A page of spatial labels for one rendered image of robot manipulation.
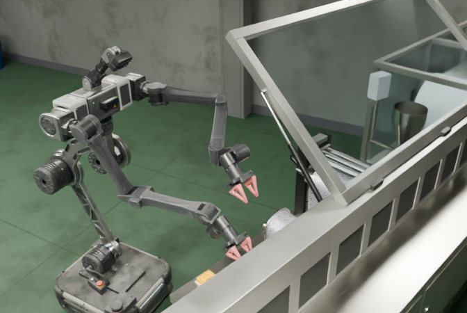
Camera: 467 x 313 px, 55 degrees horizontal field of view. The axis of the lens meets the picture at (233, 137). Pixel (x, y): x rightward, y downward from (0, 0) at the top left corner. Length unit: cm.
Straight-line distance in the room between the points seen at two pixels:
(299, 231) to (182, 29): 475
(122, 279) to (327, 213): 203
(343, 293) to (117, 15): 544
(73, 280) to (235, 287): 224
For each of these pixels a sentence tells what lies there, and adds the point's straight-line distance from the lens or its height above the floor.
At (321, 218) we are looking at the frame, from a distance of 111.
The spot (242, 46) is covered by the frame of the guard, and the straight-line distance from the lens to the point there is 122.
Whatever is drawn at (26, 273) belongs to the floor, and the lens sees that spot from 364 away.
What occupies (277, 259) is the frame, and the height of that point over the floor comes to 165.
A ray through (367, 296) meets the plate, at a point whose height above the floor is 144.
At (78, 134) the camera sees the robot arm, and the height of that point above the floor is 147.
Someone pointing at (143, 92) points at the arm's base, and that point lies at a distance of 238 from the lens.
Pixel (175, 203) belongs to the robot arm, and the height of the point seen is 119.
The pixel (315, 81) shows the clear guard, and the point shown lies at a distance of 131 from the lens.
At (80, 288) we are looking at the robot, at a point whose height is 24.
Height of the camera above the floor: 234
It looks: 28 degrees down
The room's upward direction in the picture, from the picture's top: 1 degrees counter-clockwise
